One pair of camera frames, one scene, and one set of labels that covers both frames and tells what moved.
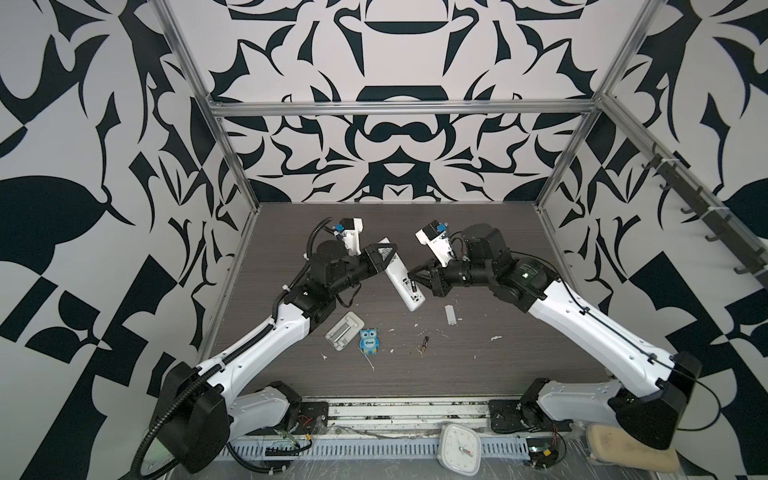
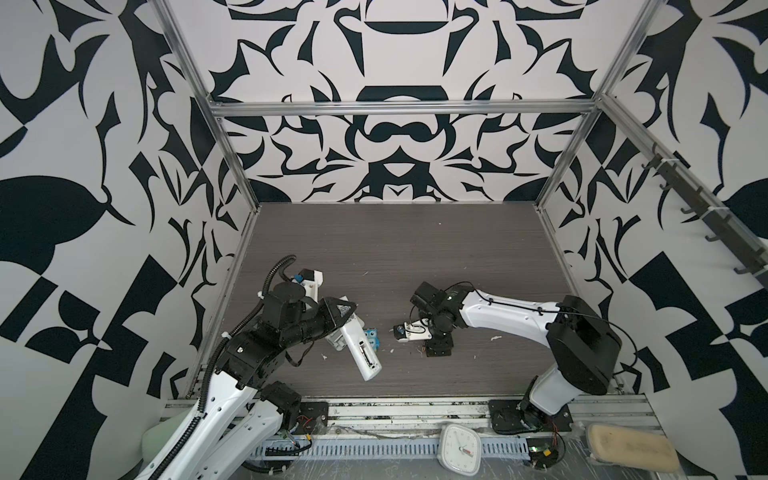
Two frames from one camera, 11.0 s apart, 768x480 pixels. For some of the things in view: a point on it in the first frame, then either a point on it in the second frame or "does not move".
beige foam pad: [612, 445] does not move
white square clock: [460, 449] does not move
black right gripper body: [463, 271] to [439, 340]
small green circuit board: [543, 451] does not move
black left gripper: [371, 259] to [330, 316]
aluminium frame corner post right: [647, 17] does not move
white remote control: [397, 271] to [351, 335]
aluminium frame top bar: [215, 106] does not move
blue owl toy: [369, 341] does not move
